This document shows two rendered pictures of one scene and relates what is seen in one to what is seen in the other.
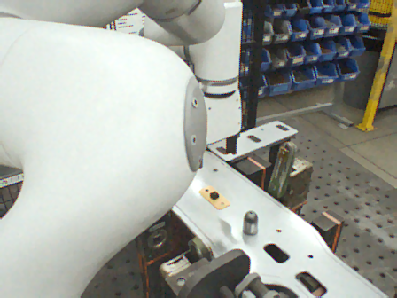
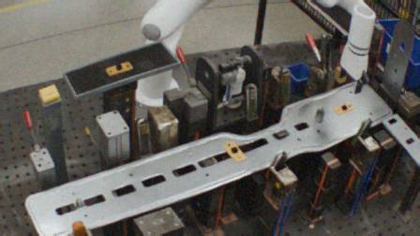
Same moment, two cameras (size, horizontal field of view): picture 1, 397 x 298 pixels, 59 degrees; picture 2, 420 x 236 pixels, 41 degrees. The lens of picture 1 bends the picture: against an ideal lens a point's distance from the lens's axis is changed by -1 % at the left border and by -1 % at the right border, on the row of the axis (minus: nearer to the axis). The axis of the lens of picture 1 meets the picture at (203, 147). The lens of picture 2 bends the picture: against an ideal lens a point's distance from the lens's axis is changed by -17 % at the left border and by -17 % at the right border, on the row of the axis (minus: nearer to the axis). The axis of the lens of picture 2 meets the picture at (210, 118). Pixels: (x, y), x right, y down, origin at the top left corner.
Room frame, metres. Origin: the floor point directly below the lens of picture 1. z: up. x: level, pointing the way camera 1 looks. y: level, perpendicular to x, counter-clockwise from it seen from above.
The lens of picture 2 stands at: (0.19, -1.73, 2.42)
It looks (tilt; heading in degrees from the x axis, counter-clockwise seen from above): 42 degrees down; 90
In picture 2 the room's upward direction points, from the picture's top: 7 degrees clockwise
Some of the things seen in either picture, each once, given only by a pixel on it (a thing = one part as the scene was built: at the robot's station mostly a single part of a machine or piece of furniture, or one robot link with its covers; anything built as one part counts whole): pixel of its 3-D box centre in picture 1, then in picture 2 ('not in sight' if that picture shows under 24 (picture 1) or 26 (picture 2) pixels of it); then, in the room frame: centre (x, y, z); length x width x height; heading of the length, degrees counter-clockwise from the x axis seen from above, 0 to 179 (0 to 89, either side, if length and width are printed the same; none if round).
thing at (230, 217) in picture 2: not in sight; (226, 183); (0.26, -0.28, 0.84); 0.13 x 0.05 x 0.29; 125
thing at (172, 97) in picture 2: not in sight; (171, 140); (0.06, -0.17, 0.90); 0.05 x 0.05 x 0.40; 35
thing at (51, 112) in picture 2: not in sight; (54, 146); (-0.33, -0.30, 0.92); 0.08 x 0.08 x 0.44; 35
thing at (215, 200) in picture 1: (214, 195); (344, 107); (0.65, -0.03, 1.01); 0.08 x 0.04 x 0.01; 35
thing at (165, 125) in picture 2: not in sight; (161, 160); (0.04, -0.26, 0.89); 0.13 x 0.11 x 0.38; 125
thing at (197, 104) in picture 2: not in sight; (189, 140); (0.13, -0.15, 0.89); 0.13 x 0.11 x 0.38; 125
